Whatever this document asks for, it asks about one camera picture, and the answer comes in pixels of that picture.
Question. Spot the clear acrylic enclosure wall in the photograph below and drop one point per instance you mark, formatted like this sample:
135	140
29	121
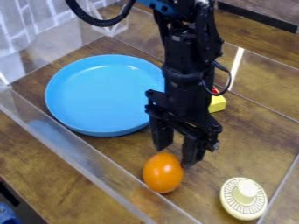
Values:
82	179

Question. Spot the blue round tray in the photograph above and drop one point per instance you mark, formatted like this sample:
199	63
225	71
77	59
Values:
97	94

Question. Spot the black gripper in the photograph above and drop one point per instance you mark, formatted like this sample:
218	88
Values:
179	109

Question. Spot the cream round lid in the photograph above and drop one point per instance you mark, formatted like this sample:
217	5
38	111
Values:
243	198

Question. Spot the orange ball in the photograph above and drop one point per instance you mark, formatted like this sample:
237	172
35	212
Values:
163	172

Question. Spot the yellow butter box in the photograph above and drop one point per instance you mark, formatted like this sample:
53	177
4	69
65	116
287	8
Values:
218	102

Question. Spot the blue object at corner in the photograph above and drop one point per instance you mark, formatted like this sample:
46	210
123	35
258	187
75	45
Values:
7	215

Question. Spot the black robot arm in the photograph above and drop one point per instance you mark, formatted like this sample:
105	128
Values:
191	40

